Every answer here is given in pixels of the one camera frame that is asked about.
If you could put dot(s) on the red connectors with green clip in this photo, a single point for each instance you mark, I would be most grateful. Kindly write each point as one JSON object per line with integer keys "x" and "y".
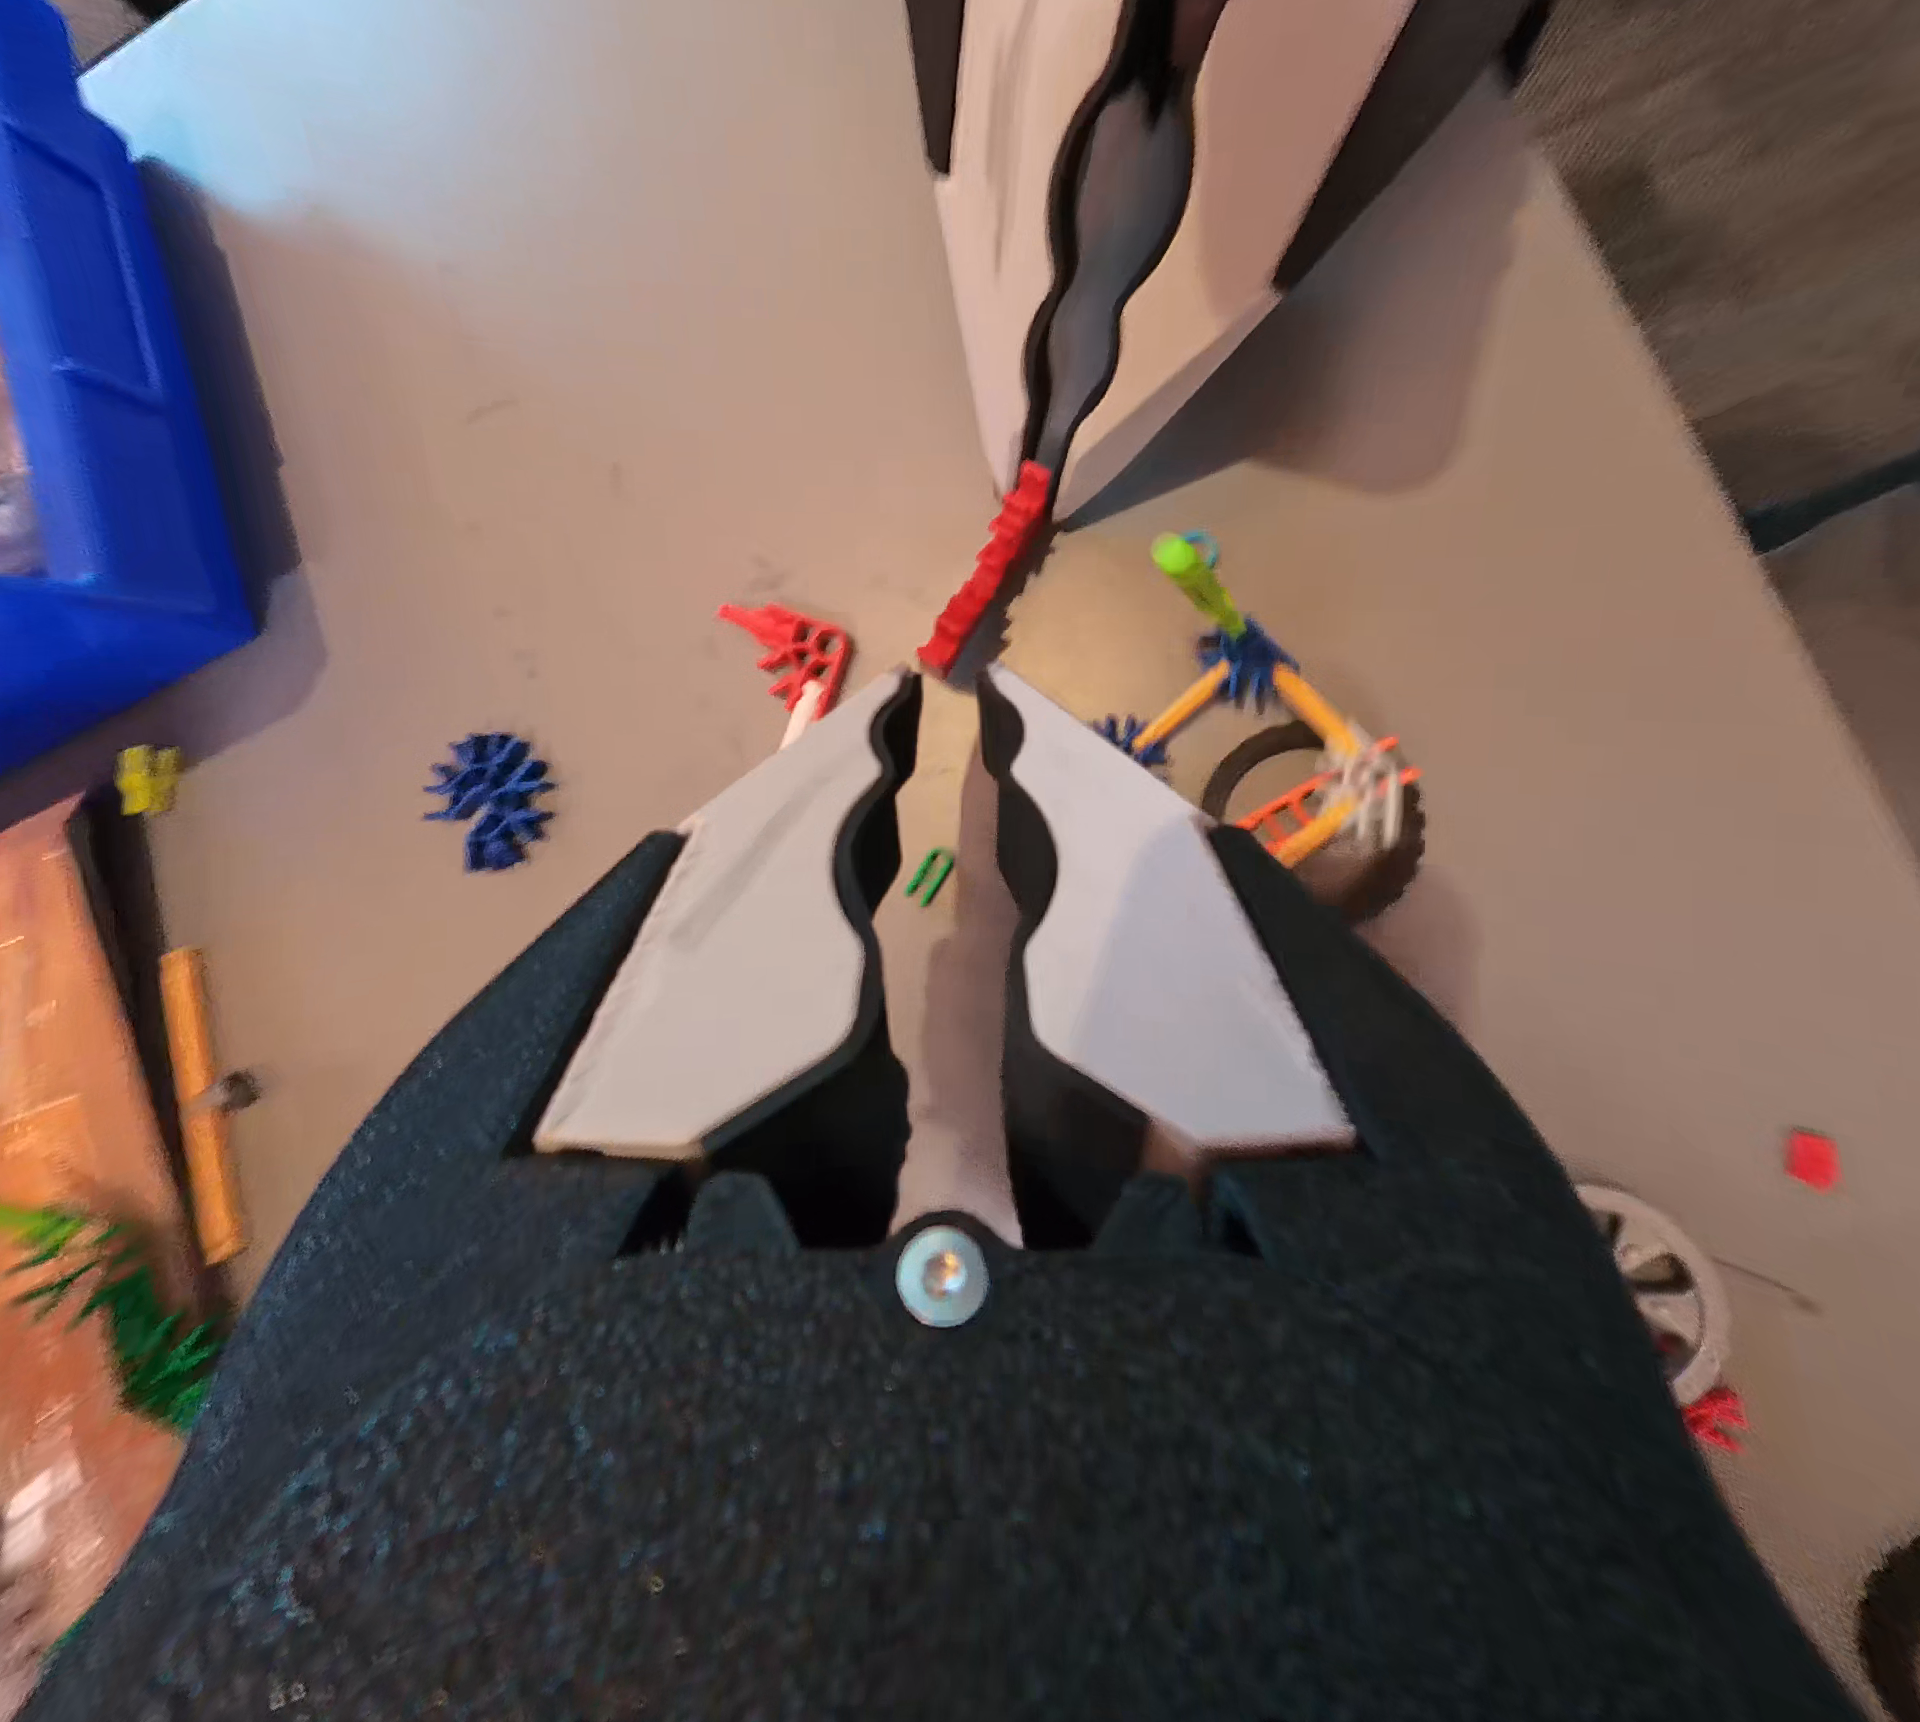
{"x": 989, "y": 569}

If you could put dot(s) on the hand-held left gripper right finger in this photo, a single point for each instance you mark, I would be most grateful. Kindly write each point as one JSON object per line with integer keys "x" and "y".
{"x": 1169, "y": 1002}

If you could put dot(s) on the small red snowflake connector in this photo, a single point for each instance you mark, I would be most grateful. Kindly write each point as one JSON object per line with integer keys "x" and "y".
{"x": 1716, "y": 1419}

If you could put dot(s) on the person's leg in jeans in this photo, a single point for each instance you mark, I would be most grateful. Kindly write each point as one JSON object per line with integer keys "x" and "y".
{"x": 1859, "y": 656}

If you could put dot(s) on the grey toy wheel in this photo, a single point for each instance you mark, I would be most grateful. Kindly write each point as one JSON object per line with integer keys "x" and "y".
{"x": 1680, "y": 1286}

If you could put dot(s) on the yellow connector piece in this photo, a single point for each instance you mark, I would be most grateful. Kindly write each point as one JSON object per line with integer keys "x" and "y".
{"x": 147, "y": 781}

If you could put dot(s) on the red connector with white rod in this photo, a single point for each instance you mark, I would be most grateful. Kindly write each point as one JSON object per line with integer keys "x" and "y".
{"x": 804, "y": 650}

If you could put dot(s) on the green connector piece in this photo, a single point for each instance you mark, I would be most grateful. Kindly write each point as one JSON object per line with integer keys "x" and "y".
{"x": 930, "y": 881}

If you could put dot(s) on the blue snowflake connector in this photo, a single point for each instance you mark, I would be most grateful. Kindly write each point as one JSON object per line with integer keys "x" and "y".
{"x": 493, "y": 800}

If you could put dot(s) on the small red toy piece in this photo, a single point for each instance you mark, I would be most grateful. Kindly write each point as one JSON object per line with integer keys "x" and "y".
{"x": 1814, "y": 1160}

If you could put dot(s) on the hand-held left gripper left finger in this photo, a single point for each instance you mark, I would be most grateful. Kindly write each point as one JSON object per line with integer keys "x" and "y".
{"x": 720, "y": 1002}

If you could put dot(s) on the colourful rod connector toy model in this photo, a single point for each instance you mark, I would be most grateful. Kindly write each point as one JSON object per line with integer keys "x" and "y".
{"x": 1245, "y": 667}

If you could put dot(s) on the blue plastic bin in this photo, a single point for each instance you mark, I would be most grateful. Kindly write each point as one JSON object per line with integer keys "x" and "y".
{"x": 89, "y": 478}

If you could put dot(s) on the orange toy rod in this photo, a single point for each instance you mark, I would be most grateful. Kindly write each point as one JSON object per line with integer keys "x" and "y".
{"x": 203, "y": 1108}

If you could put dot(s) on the orange connector piece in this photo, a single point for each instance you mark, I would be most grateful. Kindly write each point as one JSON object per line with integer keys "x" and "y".
{"x": 1298, "y": 823}

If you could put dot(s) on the grey connector piece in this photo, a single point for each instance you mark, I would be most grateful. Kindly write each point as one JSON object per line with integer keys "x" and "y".
{"x": 237, "y": 1090}

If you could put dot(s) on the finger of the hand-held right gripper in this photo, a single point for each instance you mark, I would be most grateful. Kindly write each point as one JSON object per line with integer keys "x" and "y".
{"x": 1261, "y": 148}
{"x": 1007, "y": 104}

